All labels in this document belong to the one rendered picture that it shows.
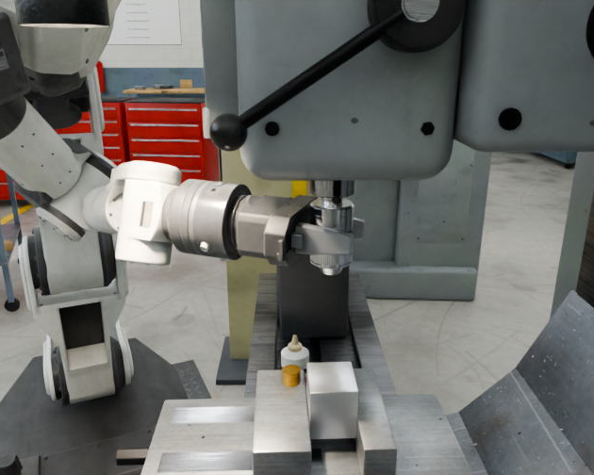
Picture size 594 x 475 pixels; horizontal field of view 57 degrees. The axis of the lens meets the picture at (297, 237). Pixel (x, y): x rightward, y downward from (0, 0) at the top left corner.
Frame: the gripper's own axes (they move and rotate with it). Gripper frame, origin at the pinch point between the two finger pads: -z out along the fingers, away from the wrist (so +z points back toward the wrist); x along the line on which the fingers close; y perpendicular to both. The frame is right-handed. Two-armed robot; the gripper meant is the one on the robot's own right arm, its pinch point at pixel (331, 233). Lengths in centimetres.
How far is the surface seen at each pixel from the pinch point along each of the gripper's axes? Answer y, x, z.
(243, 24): -20.7, -11.4, 4.7
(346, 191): -5.2, -1.5, -1.8
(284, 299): 22.4, 26.7, 15.5
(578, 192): 0.1, 31.1, -28.0
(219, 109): -13.2, -5.8, 10.1
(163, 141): 62, 379, 268
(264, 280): 31, 50, 29
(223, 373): 122, 138, 87
